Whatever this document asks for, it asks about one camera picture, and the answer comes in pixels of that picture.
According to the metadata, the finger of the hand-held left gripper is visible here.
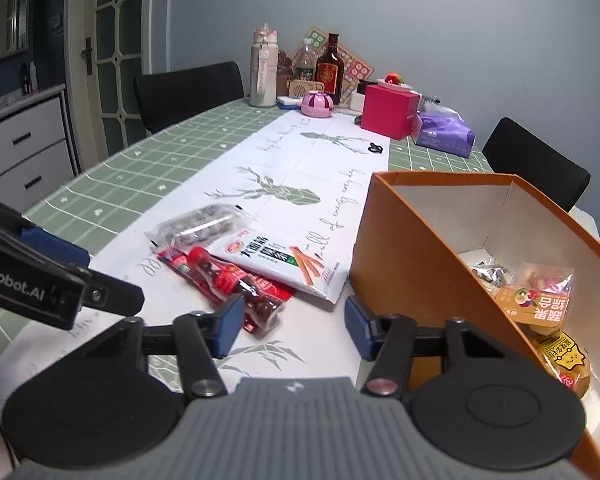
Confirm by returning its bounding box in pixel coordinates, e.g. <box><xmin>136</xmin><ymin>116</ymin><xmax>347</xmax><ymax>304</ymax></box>
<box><xmin>0</xmin><ymin>193</ymin><xmax>92</xmax><ymax>268</ymax></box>
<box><xmin>81</xmin><ymin>271</ymin><xmax>146</xmax><ymax>319</ymax></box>

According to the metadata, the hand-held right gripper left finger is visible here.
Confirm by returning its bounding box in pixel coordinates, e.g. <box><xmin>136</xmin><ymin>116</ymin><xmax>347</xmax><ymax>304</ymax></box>
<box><xmin>47</xmin><ymin>294</ymin><xmax>246</xmax><ymax>399</ymax></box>

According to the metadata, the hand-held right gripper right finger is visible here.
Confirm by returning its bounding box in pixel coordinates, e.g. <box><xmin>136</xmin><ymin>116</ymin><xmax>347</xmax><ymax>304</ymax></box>
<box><xmin>344</xmin><ymin>295</ymin><xmax>535</xmax><ymax>397</ymax></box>

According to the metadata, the red packet of dark dates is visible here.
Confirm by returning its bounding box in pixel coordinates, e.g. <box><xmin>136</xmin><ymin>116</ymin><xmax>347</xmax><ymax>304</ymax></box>
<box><xmin>186</xmin><ymin>246</ymin><xmax>293</xmax><ymax>337</ymax></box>

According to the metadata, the red snack packet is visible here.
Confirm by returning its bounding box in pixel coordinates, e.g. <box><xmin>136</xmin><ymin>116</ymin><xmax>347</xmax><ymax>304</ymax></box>
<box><xmin>154</xmin><ymin>249</ymin><xmax>221</xmax><ymax>306</ymax></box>

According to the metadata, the white stick snack packet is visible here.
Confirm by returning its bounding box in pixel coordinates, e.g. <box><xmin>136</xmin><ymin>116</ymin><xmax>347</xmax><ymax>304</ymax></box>
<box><xmin>207</xmin><ymin>232</ymin><xmax>349</xmax><ymax>306</ymax></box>

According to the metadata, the orange cardboard box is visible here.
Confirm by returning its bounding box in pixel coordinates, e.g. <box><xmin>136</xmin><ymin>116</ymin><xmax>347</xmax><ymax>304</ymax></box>
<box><xmin>349</xmin><ymin>171</ymin><xmax>600</xmax><ymax>480</ymax></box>

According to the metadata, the clear packet of round nuts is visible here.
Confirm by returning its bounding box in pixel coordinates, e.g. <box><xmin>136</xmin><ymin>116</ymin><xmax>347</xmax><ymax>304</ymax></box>
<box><xmin>145</xmin><ymin>202</ymin><xmax>253</xmax><ymax>256</ymax></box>

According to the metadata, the grey white snack packet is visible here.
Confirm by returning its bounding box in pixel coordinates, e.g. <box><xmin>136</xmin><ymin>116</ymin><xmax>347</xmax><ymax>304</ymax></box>
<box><xmin>471</xmin><ymin>257</ymin><xmax>512</xmax><ymax>288</ymax></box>

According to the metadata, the orange fruit snack packet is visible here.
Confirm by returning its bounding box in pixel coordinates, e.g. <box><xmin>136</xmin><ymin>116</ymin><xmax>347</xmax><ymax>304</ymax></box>
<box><xmin>494</xmin><ymin>284</ymin><xmax>570</xmax><ymax>332</ymax></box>

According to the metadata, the dried fruit packet orange label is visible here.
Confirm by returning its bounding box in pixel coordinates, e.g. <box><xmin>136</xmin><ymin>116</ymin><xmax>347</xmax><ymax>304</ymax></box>
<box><xmin>510</xmin><ymin>261</ymin><xmax>576</xmax><ymax>303</ymax></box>

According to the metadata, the yellow waffle packet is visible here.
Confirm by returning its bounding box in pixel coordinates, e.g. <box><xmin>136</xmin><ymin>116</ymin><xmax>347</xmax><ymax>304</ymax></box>
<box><xmin>532</xmin><ymin>329</ymin><xmax>592</xmax><ymax>398</ymax></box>

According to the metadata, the white drawer cabinet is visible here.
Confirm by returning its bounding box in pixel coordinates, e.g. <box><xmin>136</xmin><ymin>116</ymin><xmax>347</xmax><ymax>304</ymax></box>
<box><xmin>0</xmin><ymin>85</ymin><xmax>79</xmax><ymax>197</ymax></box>

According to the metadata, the green checkered tablecloth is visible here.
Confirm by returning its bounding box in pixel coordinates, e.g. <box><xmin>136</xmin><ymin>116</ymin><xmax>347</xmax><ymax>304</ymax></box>
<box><xmin>0</xmin><ymin>97</ymin><xmax>496</xmax><ymax>393</ymax></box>

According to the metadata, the white deer print table runner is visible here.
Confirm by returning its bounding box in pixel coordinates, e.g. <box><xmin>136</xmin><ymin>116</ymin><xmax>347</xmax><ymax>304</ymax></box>
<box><xmin>0</xmin><ymin>110</ymin><xmax>392</xmax><ymax>391</ymax></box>

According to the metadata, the small black bottle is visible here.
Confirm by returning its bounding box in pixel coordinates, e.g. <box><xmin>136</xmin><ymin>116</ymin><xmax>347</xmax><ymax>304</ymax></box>
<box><xmin>20</xmin><ymin>62</ymin><xmax>39</xmax><ymax>96</ymax></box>

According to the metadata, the black chair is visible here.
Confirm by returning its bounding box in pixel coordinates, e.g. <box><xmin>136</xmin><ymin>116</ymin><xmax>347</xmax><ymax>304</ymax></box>
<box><xmin>481</xmin><ymin>116</ymin><xmax>592</xmax><ymax>213</ymax></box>
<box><xmin>132</xmin><ymin>61</ymin><xmax>245</xmax><ymax>135</ymax></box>

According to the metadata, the glass panel door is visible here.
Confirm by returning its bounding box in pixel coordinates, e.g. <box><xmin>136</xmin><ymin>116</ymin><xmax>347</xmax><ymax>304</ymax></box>
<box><xmin>67</xmin><ymin>0</ymin><xmax>157</xmax><ymax>161</ymax></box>

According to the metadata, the purple tissue pack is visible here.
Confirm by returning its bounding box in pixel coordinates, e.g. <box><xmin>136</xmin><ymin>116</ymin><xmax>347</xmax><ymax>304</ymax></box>
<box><xmin>411</xmin><ymin>109</ymin><xmax>476</xmax><ymax>158</ymax></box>

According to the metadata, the pink gift box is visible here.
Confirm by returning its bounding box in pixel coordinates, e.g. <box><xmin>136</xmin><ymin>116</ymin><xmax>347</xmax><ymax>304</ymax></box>
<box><xmin>360</xmin><ymin>85</ymin><xmax>422</xmax><ymax>141</ymax></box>

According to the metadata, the pink round container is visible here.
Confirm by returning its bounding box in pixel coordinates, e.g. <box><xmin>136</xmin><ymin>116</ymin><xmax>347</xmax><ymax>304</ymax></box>
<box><xmin>301</xmin><ymin>91</ymin><xmax>336</xmax><ymax>118</ymax></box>

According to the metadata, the white jar with black lid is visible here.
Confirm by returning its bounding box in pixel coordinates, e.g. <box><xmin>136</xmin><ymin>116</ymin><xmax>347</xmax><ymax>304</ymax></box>
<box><xmin>350</xmin><ymin>81</ymin><xmax>373</xmax><ymax>111</ymax></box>

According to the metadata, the small wooden radio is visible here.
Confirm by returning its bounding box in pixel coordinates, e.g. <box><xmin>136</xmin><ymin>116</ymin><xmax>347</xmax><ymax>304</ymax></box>
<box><xmin>286</xmin><ymin>77</ymin><xmax>323</xmax><ymax>101</ymax></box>

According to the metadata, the dark liquor bottle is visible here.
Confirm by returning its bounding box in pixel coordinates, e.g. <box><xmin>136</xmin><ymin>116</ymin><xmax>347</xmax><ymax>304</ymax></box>
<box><xmin>314</xmin><ymin>33</ymin><xmax>342</xmax><ymax>105</ymax></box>

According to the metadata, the brown jar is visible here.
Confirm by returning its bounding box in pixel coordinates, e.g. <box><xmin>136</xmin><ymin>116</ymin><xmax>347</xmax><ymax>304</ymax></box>
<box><xmin>277</xmin><ymin>51</ymin><xmax>295</xmax><ymax>97</ymax></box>

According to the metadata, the white pink water bottle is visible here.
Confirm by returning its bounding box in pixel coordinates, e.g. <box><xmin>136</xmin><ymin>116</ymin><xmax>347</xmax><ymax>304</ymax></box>
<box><xmin>249</xmin><ymin>23</ymin><xmax>280</xmax><ymax>107</ymax></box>

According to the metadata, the tan dotted game board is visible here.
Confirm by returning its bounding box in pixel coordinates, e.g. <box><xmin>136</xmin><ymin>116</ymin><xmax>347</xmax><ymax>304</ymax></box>
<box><xmin>337</xmin><ymin>42</ymin><xmax>376</xmax><ymax>103</ymax></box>

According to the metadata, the clear plastic bottle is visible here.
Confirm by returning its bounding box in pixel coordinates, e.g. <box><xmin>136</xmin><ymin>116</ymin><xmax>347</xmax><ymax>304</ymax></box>
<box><xmin>294</xmin><ymin>37</ymin><xmax>315</xmax><ymax>81</ymax></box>

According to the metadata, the green dotted game board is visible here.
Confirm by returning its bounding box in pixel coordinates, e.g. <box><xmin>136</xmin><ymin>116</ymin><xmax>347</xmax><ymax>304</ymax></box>
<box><xmin>292</xmin><ymin>26</ymin><xmax>329</xmax><ymax>61</ymax></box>

